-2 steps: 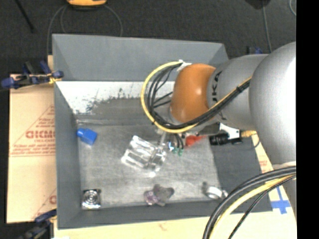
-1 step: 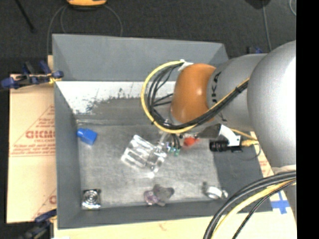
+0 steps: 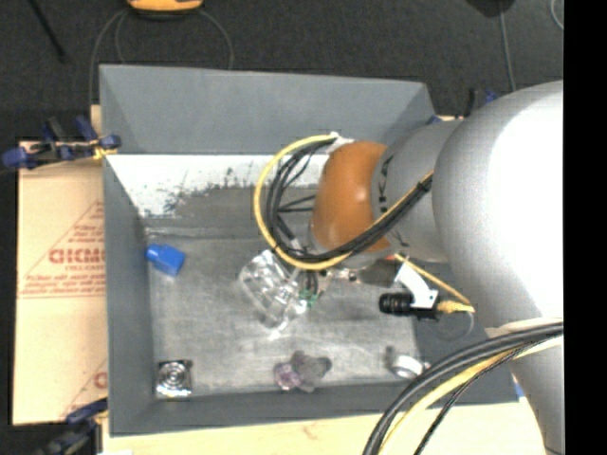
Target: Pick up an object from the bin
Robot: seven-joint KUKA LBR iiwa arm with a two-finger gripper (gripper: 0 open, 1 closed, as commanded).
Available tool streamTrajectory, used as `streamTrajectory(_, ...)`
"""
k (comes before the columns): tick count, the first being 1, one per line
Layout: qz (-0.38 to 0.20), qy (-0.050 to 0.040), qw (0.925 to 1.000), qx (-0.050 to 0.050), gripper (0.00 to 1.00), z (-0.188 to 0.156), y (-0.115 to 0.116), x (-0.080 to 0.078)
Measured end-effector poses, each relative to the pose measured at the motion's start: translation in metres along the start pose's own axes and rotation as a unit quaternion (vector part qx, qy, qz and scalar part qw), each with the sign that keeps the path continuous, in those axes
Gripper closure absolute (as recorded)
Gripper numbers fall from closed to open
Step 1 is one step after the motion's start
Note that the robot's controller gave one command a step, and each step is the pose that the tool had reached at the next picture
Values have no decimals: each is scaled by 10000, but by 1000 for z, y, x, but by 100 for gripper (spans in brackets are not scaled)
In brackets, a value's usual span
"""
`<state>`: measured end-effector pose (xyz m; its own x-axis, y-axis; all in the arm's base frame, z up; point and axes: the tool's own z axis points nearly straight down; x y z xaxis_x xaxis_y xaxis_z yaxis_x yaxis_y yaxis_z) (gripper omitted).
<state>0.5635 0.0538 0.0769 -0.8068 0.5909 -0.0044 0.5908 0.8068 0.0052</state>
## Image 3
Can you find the grey metal bin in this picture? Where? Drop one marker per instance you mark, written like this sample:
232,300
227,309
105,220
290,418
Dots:
213,112

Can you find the blue plastic block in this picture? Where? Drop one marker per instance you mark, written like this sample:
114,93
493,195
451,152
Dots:
166,258

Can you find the black cylinder on white bracket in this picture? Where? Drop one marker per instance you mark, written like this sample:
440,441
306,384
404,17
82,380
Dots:
397,303

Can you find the purple and grey toy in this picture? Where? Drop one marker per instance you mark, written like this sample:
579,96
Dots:
301,371

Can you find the brown cardboard board red print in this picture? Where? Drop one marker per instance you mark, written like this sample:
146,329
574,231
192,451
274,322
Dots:
57,235

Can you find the clear glass cup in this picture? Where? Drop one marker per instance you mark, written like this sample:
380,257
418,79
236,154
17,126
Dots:
270,287

